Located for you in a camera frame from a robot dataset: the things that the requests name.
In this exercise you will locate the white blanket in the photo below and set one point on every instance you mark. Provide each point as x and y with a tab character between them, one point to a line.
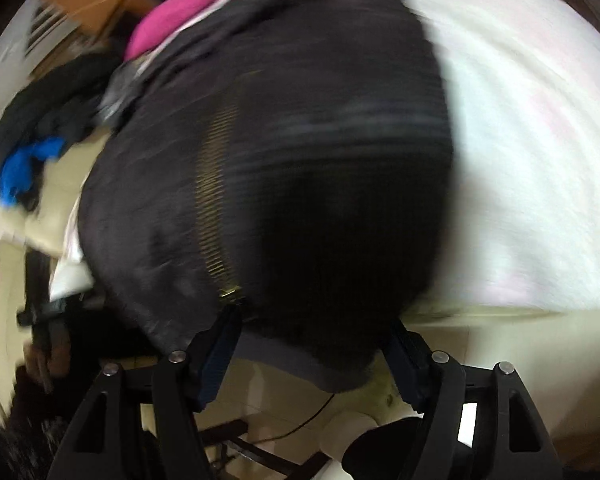
530	160

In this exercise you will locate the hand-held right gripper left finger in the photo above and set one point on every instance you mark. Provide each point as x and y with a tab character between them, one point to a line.
220	355

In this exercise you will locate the blue jacket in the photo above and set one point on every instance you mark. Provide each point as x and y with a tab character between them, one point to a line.
25	165

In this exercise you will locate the black quilted jacket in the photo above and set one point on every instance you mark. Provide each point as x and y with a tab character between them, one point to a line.
305	135

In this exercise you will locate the beige leather sofa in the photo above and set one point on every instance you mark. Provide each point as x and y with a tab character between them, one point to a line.
60	185

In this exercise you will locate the pink pillow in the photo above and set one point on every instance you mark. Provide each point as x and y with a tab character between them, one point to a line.
180	15

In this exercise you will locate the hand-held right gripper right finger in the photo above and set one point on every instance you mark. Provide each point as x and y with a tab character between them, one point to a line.
405	370

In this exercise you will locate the grey garment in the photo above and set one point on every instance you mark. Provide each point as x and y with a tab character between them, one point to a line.
120	90

